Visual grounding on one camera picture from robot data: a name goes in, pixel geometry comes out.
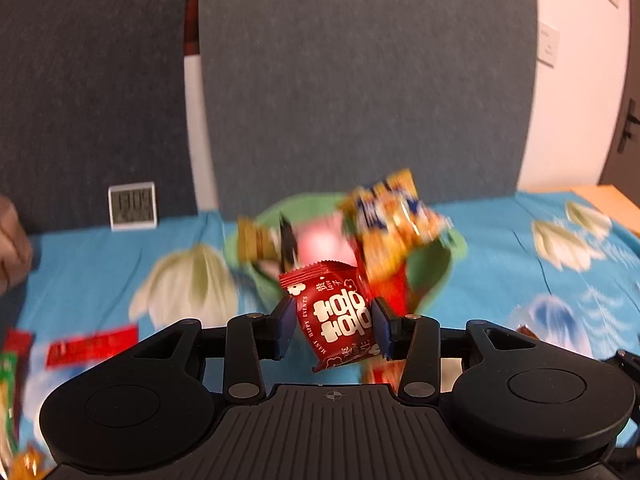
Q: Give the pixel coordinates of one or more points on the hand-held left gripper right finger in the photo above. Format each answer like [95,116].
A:
[380,327]

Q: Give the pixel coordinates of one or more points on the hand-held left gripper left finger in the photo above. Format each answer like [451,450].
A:
[285,327]

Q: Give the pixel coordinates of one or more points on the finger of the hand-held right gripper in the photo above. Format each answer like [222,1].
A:
[627,362]

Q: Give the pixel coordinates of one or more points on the small red snack packet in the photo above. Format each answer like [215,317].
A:
[335,310]

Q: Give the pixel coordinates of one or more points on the green plastic bowl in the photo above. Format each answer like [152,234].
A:
[435,270]

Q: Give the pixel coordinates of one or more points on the black snack packet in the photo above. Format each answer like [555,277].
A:
[287,245]

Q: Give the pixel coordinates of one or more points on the gold snack packet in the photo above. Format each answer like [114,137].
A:
[252,240]

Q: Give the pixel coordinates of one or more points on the pink translucent snack packet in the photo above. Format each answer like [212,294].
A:
[320,240]

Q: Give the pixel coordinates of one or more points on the brown wrapped candy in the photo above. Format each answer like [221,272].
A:
[526,331]

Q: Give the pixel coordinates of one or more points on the blue floral tablecloth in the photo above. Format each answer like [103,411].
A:
[500,280]

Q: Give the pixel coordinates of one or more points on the wooden door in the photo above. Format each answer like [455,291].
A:
[617,175]

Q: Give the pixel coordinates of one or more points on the white digital clock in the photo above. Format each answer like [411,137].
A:
[133,206]

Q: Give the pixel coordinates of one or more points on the long red sachet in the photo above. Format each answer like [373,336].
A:
[90,347]

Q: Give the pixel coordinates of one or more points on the grey felt panel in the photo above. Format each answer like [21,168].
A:
[90,85]
[350,85]

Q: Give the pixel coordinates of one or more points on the red green stick packet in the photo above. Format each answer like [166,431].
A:
[12,360]

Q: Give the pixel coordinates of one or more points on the brown paper bag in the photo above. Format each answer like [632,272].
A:
[12,245]

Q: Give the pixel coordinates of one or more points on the orange crinkled snack packet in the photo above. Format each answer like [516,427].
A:
[30,465]

